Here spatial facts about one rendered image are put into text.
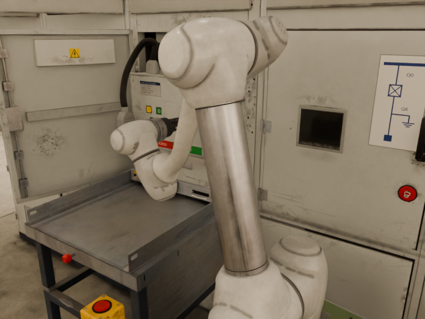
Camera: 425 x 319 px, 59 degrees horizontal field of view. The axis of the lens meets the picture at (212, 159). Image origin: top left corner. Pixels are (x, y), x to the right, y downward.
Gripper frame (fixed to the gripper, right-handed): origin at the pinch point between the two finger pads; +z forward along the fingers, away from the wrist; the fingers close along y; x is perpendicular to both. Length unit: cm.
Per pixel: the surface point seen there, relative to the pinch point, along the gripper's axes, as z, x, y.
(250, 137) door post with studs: 15.5, -8.4, 18.8
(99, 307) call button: -72, -32, 24
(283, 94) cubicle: 13.5, 11.3, 33.6
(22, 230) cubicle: 14, -114, -179
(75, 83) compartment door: -11, 12, -59
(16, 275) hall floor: -15, -123, -141
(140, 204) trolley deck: -13.2, -38.3, -19.8
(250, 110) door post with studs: 15.5, 3.2, 18.6
